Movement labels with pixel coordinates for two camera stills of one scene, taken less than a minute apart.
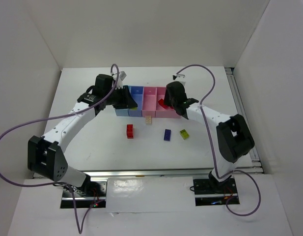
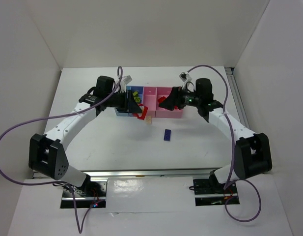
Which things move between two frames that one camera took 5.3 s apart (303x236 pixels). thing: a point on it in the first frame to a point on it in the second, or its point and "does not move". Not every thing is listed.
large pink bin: [161, 111] does not move
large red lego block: [129, 131] to [141, 115]
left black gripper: [122, 97] does not move
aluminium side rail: [256, 167] does not move
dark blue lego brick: [167, 135] does not move
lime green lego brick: [184, 134] to [137, 99]
